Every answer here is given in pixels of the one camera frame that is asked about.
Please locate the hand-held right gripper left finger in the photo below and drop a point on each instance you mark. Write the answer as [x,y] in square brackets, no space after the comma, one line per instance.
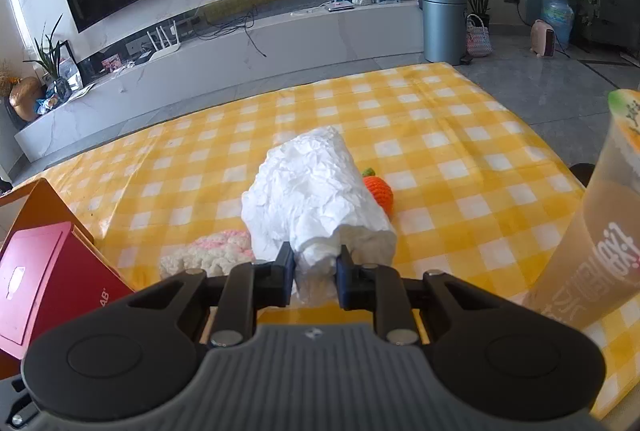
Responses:
[286,276]

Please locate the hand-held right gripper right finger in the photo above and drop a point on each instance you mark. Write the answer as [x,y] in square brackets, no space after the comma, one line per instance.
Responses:
[347,283]

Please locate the pink and white crochet piece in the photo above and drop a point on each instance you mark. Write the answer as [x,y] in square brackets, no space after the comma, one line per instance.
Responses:
[210,253]

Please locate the orange crochet carrot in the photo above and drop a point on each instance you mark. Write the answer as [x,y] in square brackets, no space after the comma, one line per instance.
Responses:
[380,193]

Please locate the yellow checked tablecloth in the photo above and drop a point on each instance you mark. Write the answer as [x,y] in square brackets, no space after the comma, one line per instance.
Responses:
[425,121]

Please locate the white marble tv console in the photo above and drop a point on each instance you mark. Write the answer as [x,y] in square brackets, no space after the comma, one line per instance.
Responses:
[200,76]

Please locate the red box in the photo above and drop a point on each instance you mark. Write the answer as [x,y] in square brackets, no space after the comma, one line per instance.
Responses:
[45,281]

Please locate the plastic milk tea cup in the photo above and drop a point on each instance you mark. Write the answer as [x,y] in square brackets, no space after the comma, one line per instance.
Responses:
[590,251]

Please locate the white router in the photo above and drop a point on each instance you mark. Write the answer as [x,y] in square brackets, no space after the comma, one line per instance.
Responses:
[167,53]

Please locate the black object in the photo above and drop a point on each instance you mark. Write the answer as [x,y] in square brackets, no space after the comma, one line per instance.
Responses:
[582,175]

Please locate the grey trash can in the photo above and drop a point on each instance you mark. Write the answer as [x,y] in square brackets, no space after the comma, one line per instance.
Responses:
[444,26]

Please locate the woven basket bag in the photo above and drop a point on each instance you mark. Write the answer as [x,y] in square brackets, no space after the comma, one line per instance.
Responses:
[478,41]

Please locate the small photo card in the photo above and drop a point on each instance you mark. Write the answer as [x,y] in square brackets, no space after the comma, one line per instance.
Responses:
[111,62]

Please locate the small pink heater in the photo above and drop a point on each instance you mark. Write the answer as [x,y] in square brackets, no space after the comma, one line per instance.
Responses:
[543,40]

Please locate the golden vase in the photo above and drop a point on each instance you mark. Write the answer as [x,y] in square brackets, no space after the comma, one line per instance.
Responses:
[25,98]

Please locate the small leafy plant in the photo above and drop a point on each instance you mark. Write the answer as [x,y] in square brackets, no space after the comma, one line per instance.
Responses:
[50,56]

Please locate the blue water bottle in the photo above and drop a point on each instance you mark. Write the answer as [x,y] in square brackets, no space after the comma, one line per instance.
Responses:
[557,16]

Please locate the dark cabinet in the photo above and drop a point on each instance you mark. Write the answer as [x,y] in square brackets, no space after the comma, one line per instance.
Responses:
[615,1]

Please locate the black photo frame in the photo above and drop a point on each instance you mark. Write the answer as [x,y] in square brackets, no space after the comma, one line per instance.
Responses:
[70,68]

